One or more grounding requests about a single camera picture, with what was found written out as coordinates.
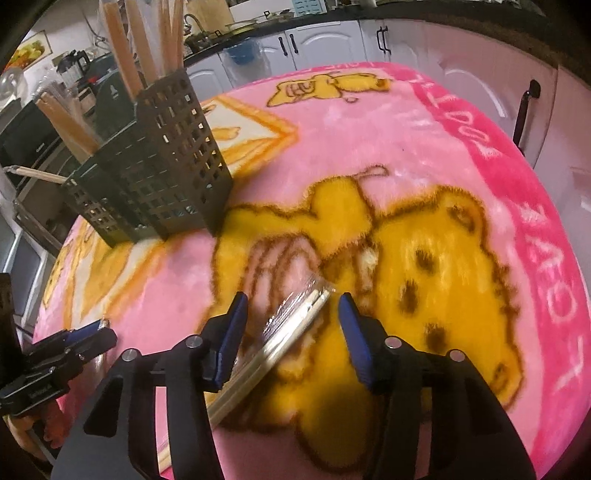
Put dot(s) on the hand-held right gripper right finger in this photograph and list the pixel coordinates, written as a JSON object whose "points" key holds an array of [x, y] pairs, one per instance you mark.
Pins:
{"points": [[355, 332]]}

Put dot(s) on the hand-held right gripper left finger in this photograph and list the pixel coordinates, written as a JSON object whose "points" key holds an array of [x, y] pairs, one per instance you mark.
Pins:
{"points": [[231, 323]]}

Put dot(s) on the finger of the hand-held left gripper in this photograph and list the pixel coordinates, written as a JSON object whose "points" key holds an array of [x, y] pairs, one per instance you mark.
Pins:
{"points": [[99, 344], [90, 328]]}

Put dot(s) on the wooden chopsticks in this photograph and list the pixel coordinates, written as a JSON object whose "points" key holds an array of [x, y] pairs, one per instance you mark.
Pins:
{"points": [[64, 129], [142, 41], [170, 32], [286, 323], [39, 174], [117, 50]]}

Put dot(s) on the dark green utensil basket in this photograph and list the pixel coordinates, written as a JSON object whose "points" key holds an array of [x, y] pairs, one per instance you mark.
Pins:
{"points": [[175, 161]]}

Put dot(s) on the person's left hand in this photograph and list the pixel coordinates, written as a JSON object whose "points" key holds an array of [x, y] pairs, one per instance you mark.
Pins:
{"points": [[48, 427]]}

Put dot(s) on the black microwave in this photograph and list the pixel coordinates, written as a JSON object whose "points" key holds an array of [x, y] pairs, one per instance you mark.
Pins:
{"points": [[27, 143]]}

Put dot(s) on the pink printed blanket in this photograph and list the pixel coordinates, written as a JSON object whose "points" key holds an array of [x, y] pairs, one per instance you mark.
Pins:
{"points": [[461, 138]]}

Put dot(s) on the white cabinet door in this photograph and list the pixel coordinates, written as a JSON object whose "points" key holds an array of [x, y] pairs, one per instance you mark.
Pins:
{"points": [[258, 55], [371, 41], [323, 41], [411, 41]]}

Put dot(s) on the pink cabinet door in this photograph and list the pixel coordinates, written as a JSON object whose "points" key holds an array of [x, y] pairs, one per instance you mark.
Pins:
{"points": [[498, 92]]}

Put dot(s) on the light blue rack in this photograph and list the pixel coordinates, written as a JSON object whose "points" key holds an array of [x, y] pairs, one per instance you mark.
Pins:
{"points": [[308, 7]]}

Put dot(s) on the black countertop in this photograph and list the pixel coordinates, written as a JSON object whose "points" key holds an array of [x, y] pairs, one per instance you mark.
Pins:
{"points": [[415, 11]]}

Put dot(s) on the fruit wall poster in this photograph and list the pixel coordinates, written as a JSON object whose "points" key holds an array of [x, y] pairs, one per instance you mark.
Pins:
{"points": [[27, 50]]}

